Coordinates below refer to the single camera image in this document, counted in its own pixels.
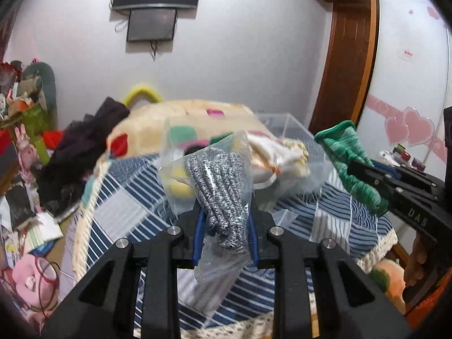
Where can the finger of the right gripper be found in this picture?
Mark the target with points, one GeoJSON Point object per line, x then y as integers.
{"type": "Point", "coordinates": [411, 176]}
{"type": "Point", "coordinates": [395, 192]}

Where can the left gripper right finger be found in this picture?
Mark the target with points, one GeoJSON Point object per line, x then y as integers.
{"type": "Point", "coordinates": [348, 303]}

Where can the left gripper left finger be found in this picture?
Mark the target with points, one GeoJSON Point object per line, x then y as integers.
{"type": "Point", "coordinates": [132, 285]}

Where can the white drawstring pouch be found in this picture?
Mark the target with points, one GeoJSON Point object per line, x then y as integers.
{"type": "Point", "coordinates": [274, 159]}

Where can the grey gloves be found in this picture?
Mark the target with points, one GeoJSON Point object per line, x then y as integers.
{"type": "Point", "coordinates": [224, 189]}

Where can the white suitcase with stickers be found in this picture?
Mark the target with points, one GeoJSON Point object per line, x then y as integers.
{"type": "Point", "coordinates": [399, 157]}

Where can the clear plastic storage bin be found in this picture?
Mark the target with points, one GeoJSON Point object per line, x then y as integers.
{"type": "Point", "coordinates": [280, 125]}

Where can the pink headphones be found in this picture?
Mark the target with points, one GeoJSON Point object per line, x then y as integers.
{"type": "Point", "coordinates": [32, 284]}

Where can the orange plush toy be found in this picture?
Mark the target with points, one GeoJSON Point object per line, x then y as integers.
{"type": "Point", "coordinates": [389, 277]}

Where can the blue white patterned tablecloth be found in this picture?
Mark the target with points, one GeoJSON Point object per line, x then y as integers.
{"type": "Point", "coordinates": [124, 198]}

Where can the brown wooden door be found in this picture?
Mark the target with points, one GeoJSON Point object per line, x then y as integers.
{"type": "Point", "coordinates": [341, 91]}

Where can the yellow round sponge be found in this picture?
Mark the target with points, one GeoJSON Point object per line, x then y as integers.
{"type": "Point", "coordinates": [179, 185]}

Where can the dark clothing pile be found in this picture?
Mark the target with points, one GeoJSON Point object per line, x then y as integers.
{"type": "Point", "coordinates": [62, 180]}

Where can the pink bunny plush toy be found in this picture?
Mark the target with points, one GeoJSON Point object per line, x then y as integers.
{"type": "Point", "coordinates": [27, 154]}

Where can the red flat box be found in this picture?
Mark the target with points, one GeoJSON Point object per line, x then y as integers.
{"type": "Point", "coordinates": [5, 141]}

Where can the green cardboard box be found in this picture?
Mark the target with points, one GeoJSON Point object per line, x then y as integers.
{"type": "Point", "coordinates": [35, 120]}

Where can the yellow curved plush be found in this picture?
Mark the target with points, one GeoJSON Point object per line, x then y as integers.
{"type": "Point", "coordinates": [141, 91]}

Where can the grey green plush toy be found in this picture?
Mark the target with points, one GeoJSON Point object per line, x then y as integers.
{"type": "Point", "coordinates": [39, 77]}

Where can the small black wall monitor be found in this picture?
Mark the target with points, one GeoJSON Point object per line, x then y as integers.
{"type": "Point", "coordinates": [151, 24]}

